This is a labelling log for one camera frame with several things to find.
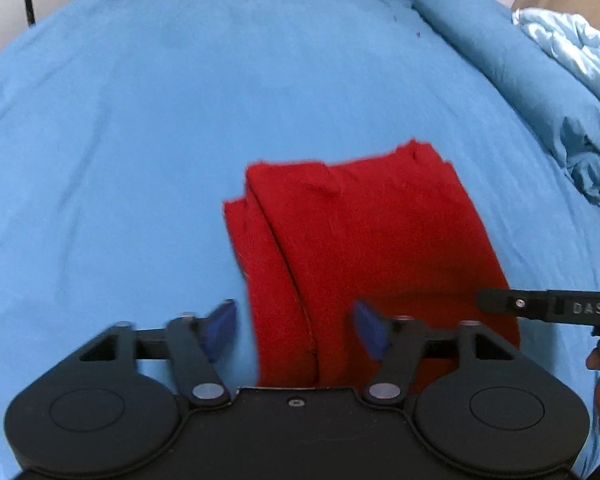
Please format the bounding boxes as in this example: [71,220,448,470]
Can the red knit sweater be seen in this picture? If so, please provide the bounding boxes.
[224,141,520,388]

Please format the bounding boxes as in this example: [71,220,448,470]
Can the blue rolled duvet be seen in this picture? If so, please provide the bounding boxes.
[413,0,600,206]

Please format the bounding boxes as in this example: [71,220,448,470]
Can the light blue blanket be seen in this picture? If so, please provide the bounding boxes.
[512,8,600,100]

